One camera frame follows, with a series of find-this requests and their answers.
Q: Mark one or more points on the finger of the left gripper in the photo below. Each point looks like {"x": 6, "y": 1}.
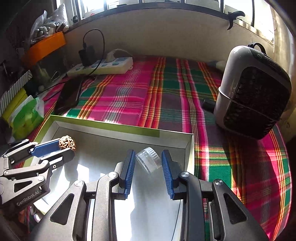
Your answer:
{"x": 20, "y": 151}
{"x": 49, "y": 162}

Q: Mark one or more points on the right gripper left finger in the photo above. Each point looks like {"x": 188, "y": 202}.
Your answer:
{"x": 68, "y": 217}

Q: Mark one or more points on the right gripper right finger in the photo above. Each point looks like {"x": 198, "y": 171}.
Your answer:
{"x": 229, "y": 219}

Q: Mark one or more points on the brown carved walnut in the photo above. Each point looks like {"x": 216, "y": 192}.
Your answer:
{"x": 67, "y": 142}

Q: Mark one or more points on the clear plastic jar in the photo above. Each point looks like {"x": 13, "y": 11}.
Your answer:
{"x": 149, "y": 159}

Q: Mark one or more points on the green tissue pack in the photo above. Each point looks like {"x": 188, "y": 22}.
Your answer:
{"x": 26, "y": 117}

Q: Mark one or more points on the yellow box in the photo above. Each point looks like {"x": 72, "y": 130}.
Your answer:
{"x": 14, "y": 103}

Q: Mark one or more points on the striped box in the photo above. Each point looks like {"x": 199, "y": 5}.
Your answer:
{"x": 8, "y": 95}

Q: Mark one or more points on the black smartphone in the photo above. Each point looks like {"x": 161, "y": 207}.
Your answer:
{"x": 69, "y": 96}

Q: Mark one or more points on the green white cardboard box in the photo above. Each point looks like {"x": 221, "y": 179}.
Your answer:
{"x": 147, "y": 213}

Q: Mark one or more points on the orange storage bin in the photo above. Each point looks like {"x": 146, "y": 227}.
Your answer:
{"x": 42, "y": 49}

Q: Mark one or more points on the white power strip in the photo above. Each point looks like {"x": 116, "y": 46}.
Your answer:
{"x": 117, "y": 66}

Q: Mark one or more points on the grey black mini heater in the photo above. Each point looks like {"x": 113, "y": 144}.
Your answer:
{"x": 253, "y": 94}

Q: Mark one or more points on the plaid bed cloth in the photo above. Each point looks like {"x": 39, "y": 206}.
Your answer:
{"x": 167, "y": 94}

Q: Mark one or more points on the black window hook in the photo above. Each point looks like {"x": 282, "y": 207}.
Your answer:
{"x": 233, "y": 16}

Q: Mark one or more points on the black charger with cable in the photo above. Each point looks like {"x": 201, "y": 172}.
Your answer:
{"x": 87, "y": 53}

